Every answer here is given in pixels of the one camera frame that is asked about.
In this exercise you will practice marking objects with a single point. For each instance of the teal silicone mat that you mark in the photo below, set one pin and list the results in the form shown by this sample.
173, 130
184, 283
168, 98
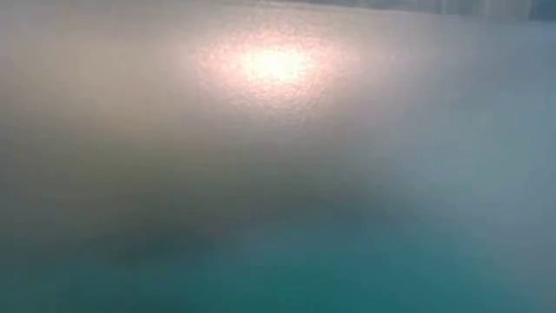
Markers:
278, 217

